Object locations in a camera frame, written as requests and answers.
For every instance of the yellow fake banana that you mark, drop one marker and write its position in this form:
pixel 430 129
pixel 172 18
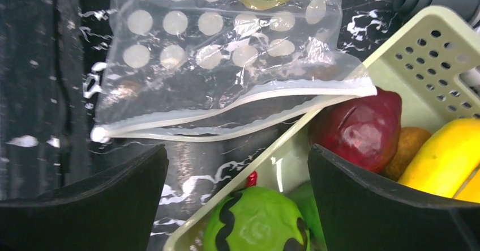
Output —
pixel 446 159

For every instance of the brown fake potato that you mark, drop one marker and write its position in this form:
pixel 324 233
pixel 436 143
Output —
pixel 410 141

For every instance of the dark red fake fruit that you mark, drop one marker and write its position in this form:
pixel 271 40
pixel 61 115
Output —
pixel 364 131

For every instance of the green fake pepper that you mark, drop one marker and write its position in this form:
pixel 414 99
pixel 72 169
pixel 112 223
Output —
pixel 303 196

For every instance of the clear zip top bag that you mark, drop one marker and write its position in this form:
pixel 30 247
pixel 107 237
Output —
pixel 211 70

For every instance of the red fake chili pepper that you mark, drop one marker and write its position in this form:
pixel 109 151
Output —
pixel 252 179

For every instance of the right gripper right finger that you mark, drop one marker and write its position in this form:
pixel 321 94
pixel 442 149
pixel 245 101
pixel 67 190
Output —
pixel 361 210

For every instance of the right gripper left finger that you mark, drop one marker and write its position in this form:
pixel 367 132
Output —
pixel 111 210

